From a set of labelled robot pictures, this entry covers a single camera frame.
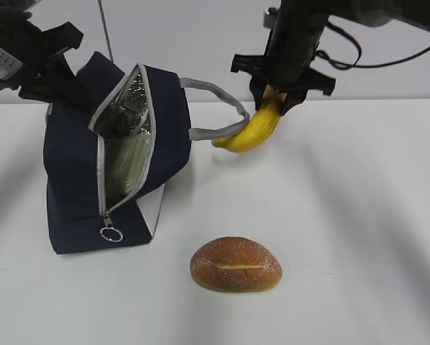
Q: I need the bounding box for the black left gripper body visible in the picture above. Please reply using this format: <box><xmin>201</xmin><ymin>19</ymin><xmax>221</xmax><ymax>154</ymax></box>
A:
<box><xmin>0</xmin><ymin>6</ymin><xmax>83</xmax><ymax>91</ymax></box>

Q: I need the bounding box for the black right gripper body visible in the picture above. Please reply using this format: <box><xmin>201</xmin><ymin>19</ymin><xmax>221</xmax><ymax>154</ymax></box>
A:
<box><xmin>231</xmin><ymin>0</ymin><xmax>336</xmax><ymax>96</ymax></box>

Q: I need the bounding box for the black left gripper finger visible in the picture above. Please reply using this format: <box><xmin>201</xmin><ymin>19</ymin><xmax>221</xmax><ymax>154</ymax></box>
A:
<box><xmin>19</xmin><ymin>55</ymin><xmax>93</xmax><ymax>110</ymax></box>

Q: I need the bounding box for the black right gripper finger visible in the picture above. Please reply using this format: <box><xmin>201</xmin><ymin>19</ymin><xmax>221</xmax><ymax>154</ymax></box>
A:
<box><xmin>280</xmin><ymin>88</ymin><xmax>308</xmax><ymax>116</ymax></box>
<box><xmin>249</xmin><ymin>73</ymin><xmax>267</xmax><ymax>110</ymax></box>

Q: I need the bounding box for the yellow banana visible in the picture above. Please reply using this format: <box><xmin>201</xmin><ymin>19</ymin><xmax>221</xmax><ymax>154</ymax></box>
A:
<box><xmin>211</xmin><ymin>86</ymin><xmax>286</xmax><ymax>153</ymax></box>

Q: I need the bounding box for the navy insulated lunch bag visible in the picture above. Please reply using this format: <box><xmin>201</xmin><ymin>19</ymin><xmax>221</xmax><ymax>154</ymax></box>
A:
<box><xmin>43</xmin><ymin>52</ymin><xmax>250</xmax><ymax>254</ymax></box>

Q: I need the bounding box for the green lid glass container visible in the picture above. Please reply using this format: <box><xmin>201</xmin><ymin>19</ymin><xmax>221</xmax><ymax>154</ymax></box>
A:
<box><xmin>105</xmin><ymin>134</ymin><xmax>151</xmax><ymax>200</ymax></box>

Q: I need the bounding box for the brown bread roll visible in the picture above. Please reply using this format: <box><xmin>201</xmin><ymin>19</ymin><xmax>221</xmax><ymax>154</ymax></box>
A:
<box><xmin>190</xmin><ymin>236</ymin><xmax>283</xmax><ymax>293</ymax></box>

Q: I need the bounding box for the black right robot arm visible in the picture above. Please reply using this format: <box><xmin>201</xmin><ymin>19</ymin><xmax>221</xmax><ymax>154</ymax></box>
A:
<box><xmin>231</xmin><ymin>0</ymin><xmax>430</xmax><ymax>114</ymax></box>

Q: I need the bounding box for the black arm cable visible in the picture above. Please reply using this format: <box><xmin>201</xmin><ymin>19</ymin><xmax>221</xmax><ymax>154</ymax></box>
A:
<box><xmin>308</xmin><ymin>14</ymin><xmax>430</xmax><ymax>71</ymax></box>

